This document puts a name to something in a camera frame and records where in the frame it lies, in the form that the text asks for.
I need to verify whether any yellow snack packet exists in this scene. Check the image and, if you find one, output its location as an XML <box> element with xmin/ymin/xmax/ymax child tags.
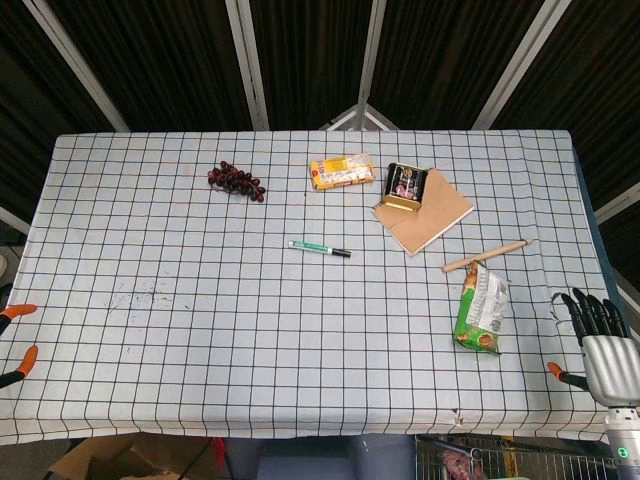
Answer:
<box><xmin>308</xmin><ymin>153</ymin><xmax>376</xmax><ymax>191</ymax></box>

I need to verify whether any brown kraft notebook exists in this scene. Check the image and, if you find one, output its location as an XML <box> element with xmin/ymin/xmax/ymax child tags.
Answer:
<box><xmin>371</xmin><ymin>168</ymin><xmax>475</xmax><ymax>258</ymax></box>

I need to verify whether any blue chair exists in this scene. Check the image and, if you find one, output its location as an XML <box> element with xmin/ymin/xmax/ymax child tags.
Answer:
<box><xmin>227</xmin><ymin>437</ymin><xmax>416</xmax><ymax>480</ymax></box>

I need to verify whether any white grid-pattern tablecloth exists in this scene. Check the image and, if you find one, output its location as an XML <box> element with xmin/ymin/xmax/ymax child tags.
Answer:
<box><xmin>0</xmin><ymin>129</ymin><xmax>634</xmax><ymax>444</ymax></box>

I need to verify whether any green and white marker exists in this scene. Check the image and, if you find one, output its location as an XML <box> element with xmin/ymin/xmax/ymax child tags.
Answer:
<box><xmin>287</xmin><ymin>239</ymin><xmax>336</xmax><ymax>255</ymax></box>

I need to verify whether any dark red grape bunch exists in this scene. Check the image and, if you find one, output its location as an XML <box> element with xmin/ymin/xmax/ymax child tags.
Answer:
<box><xmin>207</xmin><ymin>160</ymin><xmax>267</xmax><ymax>204</ymax></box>

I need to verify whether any black and gold tin can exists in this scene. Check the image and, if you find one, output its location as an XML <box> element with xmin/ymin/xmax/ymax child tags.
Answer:
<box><xmin>380</xmin><ymin>162</ymin><xmax>432</xmax><ymax>215</ymax></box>

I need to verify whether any green snack bag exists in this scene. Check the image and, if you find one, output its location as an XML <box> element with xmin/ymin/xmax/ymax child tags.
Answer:
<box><xmin>452</xmin><ymin>261</ymin><xmax>511</xmax><ymax>357</ymax></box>

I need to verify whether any white partition frame post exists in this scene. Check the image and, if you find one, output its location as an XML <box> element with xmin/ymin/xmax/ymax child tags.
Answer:
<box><xmin>355</xmin><ymin>0</ymin><xmax>387</xmax><ymax>129</ymax></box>
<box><xmin>224</xmin><ymin>0</ymin><xmax>271</xmax><ymax>131</ymax></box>
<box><xmin>472</xmin><ymin>0</ymin><xmax>567</xmax><ymax>131</ymax></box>
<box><xmin>22</xmin><ymin>0</ymin><xmax>131</xmax><ymax>133</ymax></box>

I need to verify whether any white metal stand base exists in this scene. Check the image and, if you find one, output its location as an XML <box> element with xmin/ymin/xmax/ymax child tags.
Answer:
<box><xmin>324</xmin><ymin>102</ymin><xmax>399</xmax><ymax>132</ymax></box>

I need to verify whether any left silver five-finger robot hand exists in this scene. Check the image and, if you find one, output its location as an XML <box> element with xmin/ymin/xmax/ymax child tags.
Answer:
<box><xmin>0</xmin><ymin>303</ymin><xmax>40</xmax><ymax>392</ymax></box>

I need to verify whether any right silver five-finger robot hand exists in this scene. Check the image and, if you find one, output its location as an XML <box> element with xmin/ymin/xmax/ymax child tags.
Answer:
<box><xmin>546</xmin><ymin>287</ymin><xmax>640</xmax><ymax>407</ymax></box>

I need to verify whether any metal wire basket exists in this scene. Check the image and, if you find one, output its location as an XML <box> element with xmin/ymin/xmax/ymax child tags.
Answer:
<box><xmin>414</xmin><ymin>433</ymin><xmax>621</xmax><ymax>480</ymax></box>

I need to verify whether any wooden stick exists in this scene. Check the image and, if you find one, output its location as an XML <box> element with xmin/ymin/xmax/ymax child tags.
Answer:
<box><xmin>441</xmin><ymin>238</ymin><xmax>534</xmax><ymax>274</ymax></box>

